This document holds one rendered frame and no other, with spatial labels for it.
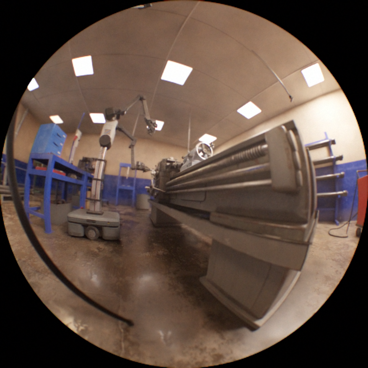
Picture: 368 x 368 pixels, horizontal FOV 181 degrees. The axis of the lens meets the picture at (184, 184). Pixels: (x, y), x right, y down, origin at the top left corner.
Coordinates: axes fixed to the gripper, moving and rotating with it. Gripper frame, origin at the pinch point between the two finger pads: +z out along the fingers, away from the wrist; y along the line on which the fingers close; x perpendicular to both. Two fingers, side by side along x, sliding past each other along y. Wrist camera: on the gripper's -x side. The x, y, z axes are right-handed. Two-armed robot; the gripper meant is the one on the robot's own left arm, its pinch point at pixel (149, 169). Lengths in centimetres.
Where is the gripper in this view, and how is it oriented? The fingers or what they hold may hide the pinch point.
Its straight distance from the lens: 173.3
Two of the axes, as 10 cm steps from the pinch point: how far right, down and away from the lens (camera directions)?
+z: 9.2, 1.0, 3.8
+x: 1.4, 8.1, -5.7
